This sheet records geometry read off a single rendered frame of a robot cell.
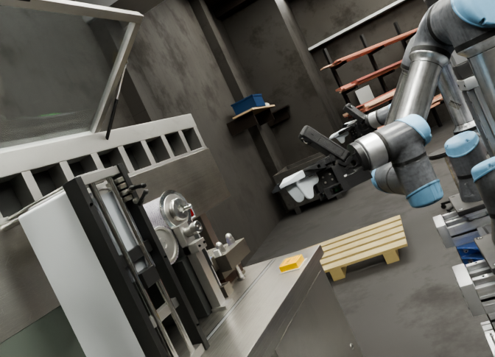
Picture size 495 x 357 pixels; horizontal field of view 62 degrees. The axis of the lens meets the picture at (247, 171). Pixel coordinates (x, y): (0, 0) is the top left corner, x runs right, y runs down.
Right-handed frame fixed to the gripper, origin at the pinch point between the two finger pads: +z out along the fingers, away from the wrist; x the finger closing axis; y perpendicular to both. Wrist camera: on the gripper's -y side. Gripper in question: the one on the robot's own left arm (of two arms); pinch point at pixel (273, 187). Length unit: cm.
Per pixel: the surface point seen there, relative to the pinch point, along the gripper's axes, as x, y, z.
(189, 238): 49, 2, 26
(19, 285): 39, -7, 75
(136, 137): 98, -50, 34
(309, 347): 43, 47, 6
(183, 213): 52, -6, 24
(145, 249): 20.0, -0.5, 33.7
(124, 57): 62, -70, 21
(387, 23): 820, -256, -515
